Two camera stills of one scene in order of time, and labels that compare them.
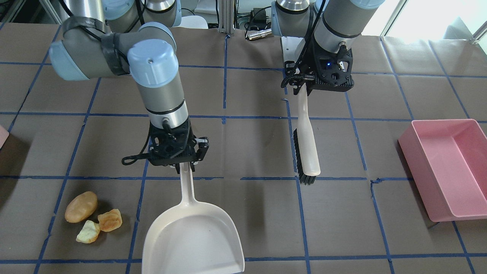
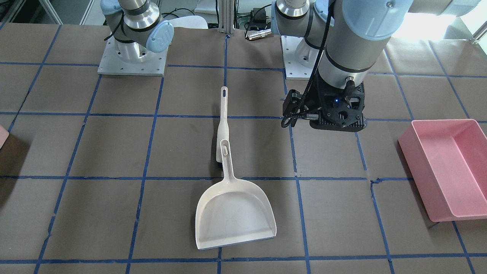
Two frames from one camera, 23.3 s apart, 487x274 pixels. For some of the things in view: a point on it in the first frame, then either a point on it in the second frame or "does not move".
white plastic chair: [194, 21] does not move
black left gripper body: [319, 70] to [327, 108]
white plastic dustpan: [191, 238] to [232, 211]
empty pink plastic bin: [446, 161] does not move
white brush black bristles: [307, 158] to [223, 130]
